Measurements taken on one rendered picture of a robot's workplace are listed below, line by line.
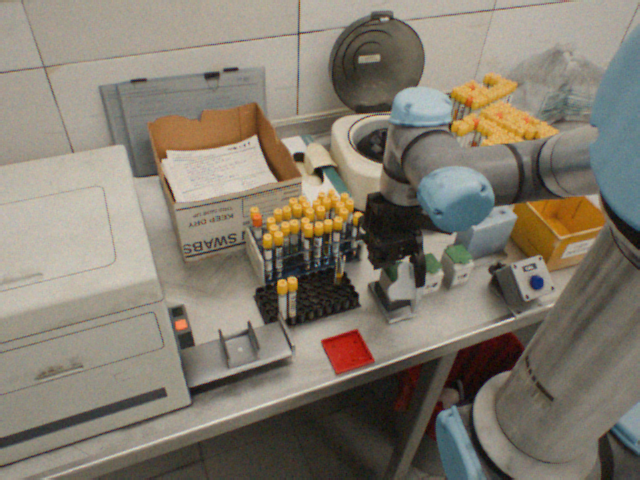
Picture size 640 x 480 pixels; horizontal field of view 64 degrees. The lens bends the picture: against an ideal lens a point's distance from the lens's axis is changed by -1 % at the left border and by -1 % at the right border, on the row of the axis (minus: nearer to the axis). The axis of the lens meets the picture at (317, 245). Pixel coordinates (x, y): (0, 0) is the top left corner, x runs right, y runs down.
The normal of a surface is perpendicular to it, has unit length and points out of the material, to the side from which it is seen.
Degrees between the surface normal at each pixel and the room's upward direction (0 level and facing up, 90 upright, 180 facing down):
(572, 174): 106
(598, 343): 92
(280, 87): 90
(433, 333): 0
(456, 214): 90
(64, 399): 90
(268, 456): 0
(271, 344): 0
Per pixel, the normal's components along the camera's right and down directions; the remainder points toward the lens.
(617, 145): -0.96, 0.06
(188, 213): 0.34, 0.70
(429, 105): 0.04, -0.71
